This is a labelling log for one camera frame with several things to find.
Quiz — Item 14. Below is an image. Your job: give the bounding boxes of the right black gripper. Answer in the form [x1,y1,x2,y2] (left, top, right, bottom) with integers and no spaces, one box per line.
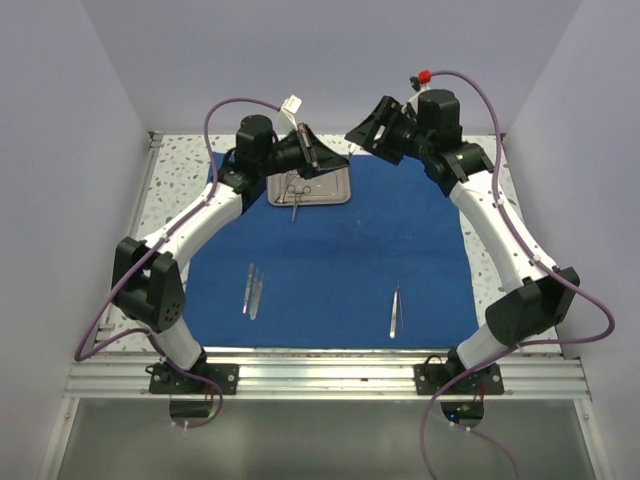
[346,95,433,166]

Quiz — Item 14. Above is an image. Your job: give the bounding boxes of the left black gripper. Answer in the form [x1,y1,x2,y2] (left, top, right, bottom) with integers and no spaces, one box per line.
[258,122,349,180]

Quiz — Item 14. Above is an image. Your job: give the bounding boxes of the steel instrument tray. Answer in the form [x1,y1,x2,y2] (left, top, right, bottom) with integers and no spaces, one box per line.
[267,168,351,207]

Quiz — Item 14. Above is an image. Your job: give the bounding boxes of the steel hemostat clamp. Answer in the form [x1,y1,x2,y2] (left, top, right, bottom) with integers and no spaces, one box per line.
[286,185,311,222]

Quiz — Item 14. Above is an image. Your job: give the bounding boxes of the blue surgical cloth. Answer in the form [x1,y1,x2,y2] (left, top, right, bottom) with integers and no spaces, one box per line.
[184,156,478,348]

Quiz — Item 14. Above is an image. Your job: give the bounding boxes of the steel scalpel handle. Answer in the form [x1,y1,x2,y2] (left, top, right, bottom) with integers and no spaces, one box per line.
[242,263,255,314]

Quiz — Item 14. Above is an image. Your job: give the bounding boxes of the steel forceps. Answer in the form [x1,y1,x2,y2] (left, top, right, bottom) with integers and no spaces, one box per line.
[249,270,264,320]

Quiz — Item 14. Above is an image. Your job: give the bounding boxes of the wide steel tweezers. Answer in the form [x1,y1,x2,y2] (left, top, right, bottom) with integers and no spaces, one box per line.
[389,287,399,339]

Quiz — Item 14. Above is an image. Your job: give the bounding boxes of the thin steel tweezers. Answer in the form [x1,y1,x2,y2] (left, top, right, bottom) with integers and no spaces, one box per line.
[396,281,404,331]

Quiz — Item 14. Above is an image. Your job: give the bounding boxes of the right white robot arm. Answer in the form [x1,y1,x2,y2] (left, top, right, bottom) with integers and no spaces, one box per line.
[345,89,579,393]

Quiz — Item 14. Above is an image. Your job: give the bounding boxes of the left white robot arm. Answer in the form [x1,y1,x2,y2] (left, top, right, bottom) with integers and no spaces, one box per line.
[112,115,349,393]

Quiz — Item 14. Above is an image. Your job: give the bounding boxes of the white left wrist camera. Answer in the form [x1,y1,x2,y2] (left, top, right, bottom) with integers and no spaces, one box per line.
[274,95,302,135]

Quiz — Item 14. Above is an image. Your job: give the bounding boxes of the red cable connector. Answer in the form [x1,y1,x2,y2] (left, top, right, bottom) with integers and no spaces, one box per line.
[416,70,432,86]

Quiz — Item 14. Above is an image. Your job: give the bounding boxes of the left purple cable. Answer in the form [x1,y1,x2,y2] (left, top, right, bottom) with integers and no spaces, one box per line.
[73,98,284,429]

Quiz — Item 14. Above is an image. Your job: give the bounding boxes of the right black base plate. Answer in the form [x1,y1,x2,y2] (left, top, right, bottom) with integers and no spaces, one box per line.
[413,355,505,396]

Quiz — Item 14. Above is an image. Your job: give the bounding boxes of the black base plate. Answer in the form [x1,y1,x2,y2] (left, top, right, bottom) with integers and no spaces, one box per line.
[413,355,505,396]
[145,363,240,395]

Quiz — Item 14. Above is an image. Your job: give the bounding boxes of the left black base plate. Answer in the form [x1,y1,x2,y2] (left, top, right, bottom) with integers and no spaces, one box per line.
[145,363,240,395]

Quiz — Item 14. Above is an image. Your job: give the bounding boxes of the aluminium mounting rail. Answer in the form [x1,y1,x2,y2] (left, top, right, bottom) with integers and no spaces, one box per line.
[63,348,590,400]

